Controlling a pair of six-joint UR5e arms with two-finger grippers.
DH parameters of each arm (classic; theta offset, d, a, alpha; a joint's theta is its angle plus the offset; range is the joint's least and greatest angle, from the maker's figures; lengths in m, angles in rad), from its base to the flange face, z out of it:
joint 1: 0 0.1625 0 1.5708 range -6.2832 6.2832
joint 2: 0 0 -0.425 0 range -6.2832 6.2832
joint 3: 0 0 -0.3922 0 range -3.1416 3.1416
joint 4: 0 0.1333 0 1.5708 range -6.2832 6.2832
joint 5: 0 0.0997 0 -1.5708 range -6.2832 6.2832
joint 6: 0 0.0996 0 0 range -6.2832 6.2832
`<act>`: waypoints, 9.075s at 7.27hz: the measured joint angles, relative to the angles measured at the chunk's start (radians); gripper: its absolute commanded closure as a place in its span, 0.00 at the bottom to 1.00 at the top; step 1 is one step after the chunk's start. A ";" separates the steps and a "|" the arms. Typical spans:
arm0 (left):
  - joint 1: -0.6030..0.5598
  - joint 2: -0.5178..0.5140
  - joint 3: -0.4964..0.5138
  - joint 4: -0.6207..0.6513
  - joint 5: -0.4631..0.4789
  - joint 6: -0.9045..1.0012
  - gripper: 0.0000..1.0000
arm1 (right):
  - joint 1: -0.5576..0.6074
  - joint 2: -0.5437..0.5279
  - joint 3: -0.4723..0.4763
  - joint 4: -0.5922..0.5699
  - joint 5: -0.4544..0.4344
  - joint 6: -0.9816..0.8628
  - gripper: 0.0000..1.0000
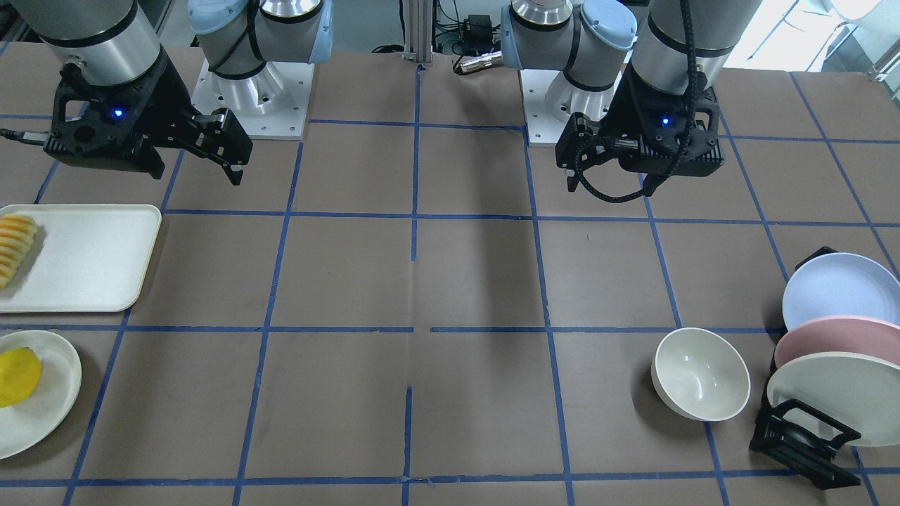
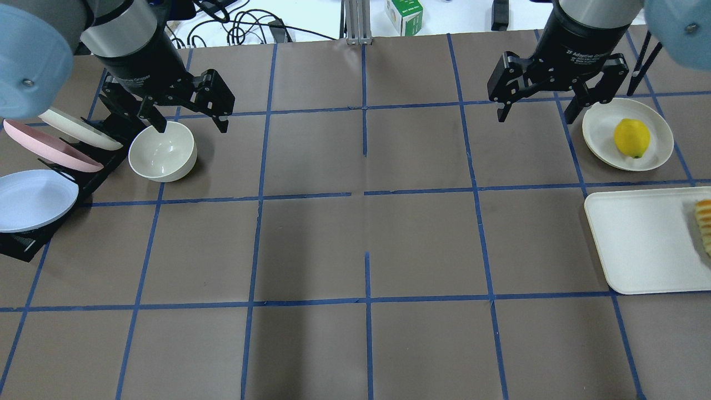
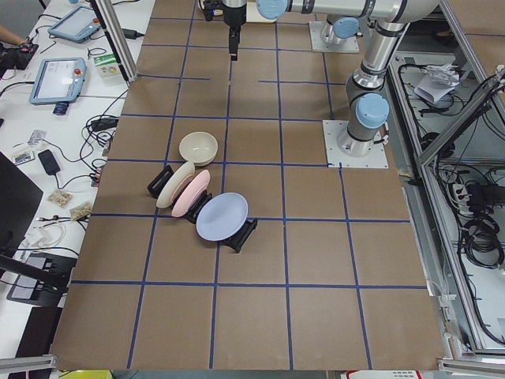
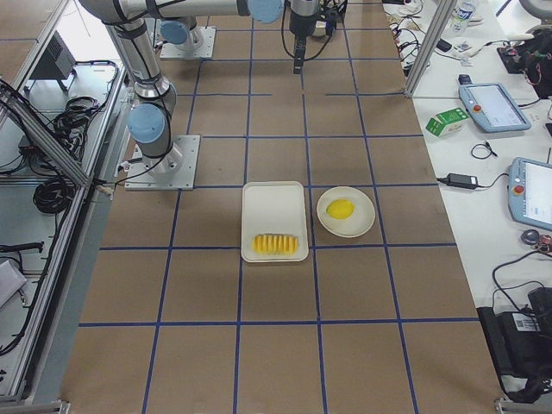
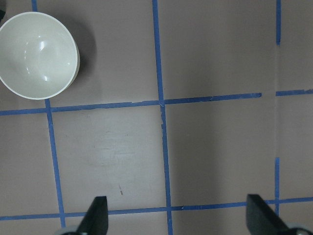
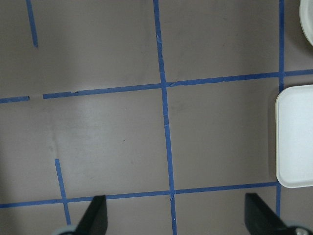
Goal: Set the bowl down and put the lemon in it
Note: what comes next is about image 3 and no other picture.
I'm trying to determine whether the black monitor stand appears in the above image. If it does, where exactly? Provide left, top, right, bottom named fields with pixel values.
left=0, top=152, right=78, bottom=309

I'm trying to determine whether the blue teach pendant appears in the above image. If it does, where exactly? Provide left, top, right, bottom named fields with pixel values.
left=48, top=6, right=100, bottom=43
left=29, top=57, right=87, bottom=105

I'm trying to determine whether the black power adapter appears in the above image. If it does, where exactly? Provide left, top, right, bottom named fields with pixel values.
left=90, top=117, right=118, bottom=133

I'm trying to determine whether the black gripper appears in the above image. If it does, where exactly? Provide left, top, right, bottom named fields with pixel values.
left=203, top=0, right=247, bottom=61

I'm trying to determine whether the cream plate in rack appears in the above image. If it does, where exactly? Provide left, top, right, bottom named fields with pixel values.
left=156, top=162, right=195, bottom=208

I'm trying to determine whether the lavender blue plate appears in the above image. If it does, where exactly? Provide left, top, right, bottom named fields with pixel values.
left=196, top=193, right=249, bottom=242

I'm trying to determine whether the cream ceramic bowl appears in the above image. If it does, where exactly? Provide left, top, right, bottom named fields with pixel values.
left=179, top=132, right=219, bottom=167

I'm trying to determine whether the white power strip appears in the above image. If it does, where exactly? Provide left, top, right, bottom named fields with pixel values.
left=449, top=182, right=470, bottom=212

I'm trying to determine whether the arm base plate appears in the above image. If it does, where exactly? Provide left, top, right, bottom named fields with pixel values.
left=309, top=21, right=360, bottom=54
left=322, top=120, right=389, bottom=169

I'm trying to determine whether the aluminium frame post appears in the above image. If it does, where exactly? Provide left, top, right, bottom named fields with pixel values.
left=90, top=0, right=138, bottom=83

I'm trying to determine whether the near blue teach pendant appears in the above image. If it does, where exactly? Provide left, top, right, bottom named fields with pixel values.
left=29, top=57, right=87, bottom=105

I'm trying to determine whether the black plate rack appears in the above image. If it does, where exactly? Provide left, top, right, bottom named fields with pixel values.
left=147, top=166, right=258, bottom=253

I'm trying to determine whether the crumpled white paper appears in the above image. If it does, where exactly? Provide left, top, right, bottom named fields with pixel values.
left=413, top=63, right=460, bottom=104

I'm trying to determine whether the pink plate in rack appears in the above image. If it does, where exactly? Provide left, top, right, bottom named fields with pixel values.
left=171, top=170, right=211, bottom=218

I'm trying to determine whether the person hand at edge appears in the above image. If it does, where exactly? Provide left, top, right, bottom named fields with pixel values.
left=0, top=25, right=27, bottom=47

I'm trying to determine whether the black phone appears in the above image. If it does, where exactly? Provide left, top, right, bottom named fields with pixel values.
left=38, top=149, right=61, bottom=175

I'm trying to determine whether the green white small box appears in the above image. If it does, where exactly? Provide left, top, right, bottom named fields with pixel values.
left=93, top=54, right=121, bottom=78

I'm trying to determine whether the far blue teach pendant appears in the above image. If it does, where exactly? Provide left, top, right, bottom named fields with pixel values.
left=48, top=6, right=100, bottom=43

